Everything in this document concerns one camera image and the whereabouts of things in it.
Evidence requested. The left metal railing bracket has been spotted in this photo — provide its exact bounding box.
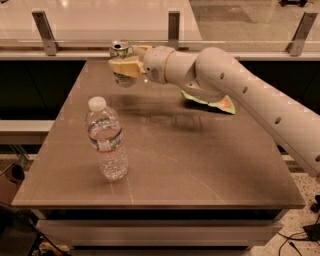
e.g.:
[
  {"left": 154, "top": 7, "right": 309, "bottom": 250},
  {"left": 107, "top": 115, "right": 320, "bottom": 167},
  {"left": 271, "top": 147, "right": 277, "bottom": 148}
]
[{"left": 32, "top": 11, "right": 59, "bottom": 56}]

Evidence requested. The middle metal railing bracket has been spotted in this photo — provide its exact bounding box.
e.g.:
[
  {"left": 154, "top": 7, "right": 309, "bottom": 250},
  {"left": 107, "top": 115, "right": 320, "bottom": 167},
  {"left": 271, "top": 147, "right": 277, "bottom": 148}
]
[{"left": 168, "top": 11, "right": 180, "bottom": 49}]

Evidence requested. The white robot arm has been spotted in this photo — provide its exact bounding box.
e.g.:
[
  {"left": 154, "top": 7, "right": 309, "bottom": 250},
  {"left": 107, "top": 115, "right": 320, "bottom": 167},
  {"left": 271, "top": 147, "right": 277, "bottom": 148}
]
[{"left": 109, "top": 44, "right": 320, "bottom": 179}]

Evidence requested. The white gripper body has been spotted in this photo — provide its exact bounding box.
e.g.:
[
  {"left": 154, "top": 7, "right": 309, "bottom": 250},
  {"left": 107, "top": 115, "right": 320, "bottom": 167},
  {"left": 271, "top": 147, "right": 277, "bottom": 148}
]
[{"left": 143, "top": 46, "right": 175, "bottom": 84}]

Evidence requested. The black power adapter with cable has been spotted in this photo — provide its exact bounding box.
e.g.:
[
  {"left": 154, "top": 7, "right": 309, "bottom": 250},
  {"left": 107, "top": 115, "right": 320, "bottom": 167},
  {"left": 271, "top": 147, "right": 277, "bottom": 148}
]
[{"left": 278, "top": 195, "right": 320, "bottom": 256}]

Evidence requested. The clear plastic water bottle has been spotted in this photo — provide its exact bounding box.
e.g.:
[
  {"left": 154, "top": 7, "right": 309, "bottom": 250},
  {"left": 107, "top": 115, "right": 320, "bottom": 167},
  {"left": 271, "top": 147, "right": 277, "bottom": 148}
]
[{"left": 85, "top": 96, "right": 129, "bottom": 182}]

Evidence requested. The dark round object left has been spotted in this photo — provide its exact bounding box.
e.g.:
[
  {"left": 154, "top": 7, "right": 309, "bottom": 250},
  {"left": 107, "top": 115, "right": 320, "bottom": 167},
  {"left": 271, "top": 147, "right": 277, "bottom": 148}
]
[{"left": 5, "top": 164, "right": 25, "bottom": 184}]

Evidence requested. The metal railing bracket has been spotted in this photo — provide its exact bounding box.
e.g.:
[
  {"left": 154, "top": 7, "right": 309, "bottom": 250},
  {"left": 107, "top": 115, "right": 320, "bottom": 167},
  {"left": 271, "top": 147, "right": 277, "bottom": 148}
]
[
  {"left": 32, "top": 11, "right": 59, "bottom": 56},
  {"left": 168, "top": 11, "right": 180, "bottom": 49},
  {"left": 285, "top": 12, "right": 318, "bottom": 57}
]

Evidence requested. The green chip bag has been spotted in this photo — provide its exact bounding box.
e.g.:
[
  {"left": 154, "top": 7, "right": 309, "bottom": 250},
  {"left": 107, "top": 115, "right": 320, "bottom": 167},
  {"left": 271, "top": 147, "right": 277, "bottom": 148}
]
[{"left": 181, "top": 91, "right": 236, "bottom": 115}]

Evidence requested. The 7up soda can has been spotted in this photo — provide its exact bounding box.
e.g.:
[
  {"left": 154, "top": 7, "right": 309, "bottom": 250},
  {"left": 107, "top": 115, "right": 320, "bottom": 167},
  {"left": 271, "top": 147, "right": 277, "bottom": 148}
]
[{"left": 109, "top": 40, "right": 137, "bottom": 88}]

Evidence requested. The right metal railing bracket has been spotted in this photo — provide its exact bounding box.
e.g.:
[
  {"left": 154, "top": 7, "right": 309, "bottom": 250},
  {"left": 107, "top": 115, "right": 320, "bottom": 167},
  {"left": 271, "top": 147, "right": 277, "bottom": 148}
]
[{"left": 285, "top": 12, "right": 318, "bottom": 57}]

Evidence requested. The brown table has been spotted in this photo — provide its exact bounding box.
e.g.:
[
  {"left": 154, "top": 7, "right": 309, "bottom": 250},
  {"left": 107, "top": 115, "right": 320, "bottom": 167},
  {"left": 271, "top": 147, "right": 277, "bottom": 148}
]
[{"left": 13, "top": 60, "right": 304, "bottom": 247}]

